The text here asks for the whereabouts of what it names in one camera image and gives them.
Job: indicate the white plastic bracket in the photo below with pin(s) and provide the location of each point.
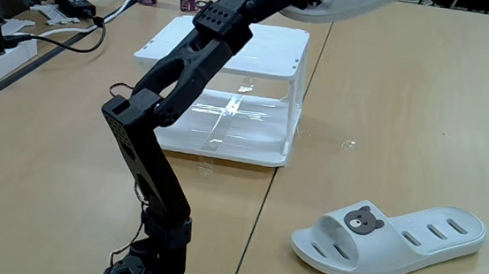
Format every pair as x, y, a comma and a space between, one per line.
55, 14

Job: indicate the black power adapter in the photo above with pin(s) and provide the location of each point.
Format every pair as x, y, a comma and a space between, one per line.
75, 4

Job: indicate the white plastic shelf box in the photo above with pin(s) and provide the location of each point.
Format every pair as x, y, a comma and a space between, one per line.
270, 50

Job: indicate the white bear slipper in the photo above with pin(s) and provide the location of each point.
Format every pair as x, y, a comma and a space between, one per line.
349, 4
394, 256

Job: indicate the black chair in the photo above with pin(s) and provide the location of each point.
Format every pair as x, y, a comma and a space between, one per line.
469, 2

